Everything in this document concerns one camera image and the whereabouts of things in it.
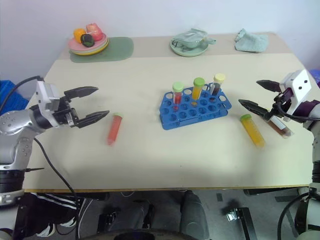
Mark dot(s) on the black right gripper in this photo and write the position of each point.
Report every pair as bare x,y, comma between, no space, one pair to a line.
280,103

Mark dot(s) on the blue plastic bin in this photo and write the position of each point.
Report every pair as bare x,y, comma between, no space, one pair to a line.
315,76

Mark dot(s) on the blue plastic crate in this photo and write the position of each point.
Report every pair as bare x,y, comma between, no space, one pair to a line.
11,96

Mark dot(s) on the orange toy fruit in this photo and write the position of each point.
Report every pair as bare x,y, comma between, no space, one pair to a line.
78,33

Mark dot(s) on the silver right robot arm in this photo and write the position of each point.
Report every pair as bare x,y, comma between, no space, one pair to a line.
315,140

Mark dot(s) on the pink plate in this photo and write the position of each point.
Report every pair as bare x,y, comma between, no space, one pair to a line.
75,45

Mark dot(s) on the dark green toy fruit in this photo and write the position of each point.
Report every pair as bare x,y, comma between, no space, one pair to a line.
87,40

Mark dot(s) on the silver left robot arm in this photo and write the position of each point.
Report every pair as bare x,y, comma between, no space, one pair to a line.
15,122

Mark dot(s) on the red tube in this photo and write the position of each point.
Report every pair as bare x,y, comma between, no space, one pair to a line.
178,93
114,130

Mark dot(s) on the yellow plate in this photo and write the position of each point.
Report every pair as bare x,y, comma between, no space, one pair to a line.
101,50

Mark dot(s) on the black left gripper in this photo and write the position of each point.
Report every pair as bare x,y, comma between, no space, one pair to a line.
65,115

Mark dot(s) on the black trousers white stripes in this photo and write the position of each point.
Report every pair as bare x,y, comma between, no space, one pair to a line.
53,202

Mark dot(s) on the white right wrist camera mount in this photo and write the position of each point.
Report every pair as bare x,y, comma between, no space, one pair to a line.
301,87

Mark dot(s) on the white sneaker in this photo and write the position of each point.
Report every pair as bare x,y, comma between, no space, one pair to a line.
46,230

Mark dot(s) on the blue test tube rack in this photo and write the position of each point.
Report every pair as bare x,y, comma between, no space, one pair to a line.
200,116

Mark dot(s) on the pink toy peach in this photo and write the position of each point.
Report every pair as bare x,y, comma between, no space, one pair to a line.
95,31

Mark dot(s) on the dark tube yellow cap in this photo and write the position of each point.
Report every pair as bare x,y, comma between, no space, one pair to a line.
217,85

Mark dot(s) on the dark grey rounded shape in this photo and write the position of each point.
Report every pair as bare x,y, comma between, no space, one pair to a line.
193,217

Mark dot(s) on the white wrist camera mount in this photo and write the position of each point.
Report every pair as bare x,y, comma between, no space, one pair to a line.
301,87
46,97

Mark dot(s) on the pale green plate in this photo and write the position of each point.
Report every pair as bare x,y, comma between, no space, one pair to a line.
190,52

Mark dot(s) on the teal crumpled cloth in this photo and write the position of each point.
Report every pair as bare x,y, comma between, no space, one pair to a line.
251,41

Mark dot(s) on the stacked plates with toy food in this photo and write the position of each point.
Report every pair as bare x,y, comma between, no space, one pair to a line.
102,47

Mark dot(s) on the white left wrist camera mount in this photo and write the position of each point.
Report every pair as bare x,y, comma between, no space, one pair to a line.
46,97

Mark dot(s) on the green placemat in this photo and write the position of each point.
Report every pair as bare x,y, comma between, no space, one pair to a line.
117,51

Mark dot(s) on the black metal bracket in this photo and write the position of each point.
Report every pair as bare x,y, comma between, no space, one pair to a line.
241,220

